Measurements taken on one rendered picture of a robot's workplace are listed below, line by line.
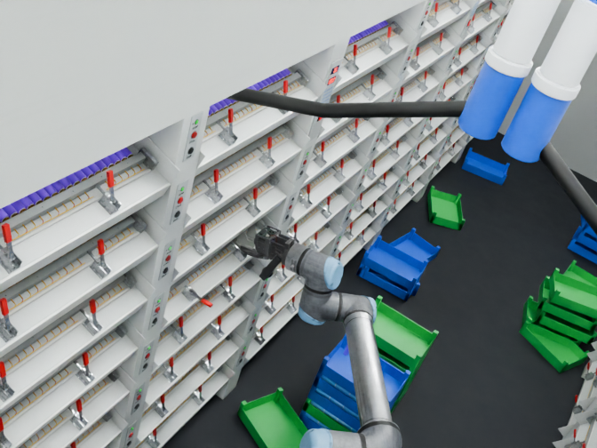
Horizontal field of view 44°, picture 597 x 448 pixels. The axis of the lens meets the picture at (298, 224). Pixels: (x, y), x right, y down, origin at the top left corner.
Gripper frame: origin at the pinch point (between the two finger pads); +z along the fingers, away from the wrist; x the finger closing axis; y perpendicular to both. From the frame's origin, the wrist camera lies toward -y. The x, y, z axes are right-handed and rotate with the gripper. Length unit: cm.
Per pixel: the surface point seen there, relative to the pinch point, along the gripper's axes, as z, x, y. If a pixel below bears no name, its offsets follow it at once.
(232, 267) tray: -2.3, 5.6, -7.0
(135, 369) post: -2, 52, -17
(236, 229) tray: -6.1, 10.5, 11.2
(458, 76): 1, -215, -4
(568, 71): -93, 68, 101
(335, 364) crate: -25, -39, -69
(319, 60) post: -13, -18, 59
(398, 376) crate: -49, -50, -71
